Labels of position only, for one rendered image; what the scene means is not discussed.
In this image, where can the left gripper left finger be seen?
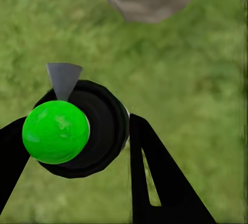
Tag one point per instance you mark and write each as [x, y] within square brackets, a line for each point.
[13, 158]

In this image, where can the pesticide atomizer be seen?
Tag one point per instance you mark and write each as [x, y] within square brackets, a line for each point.
[78, 128]

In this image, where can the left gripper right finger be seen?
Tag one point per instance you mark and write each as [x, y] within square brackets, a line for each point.
[180, 202]

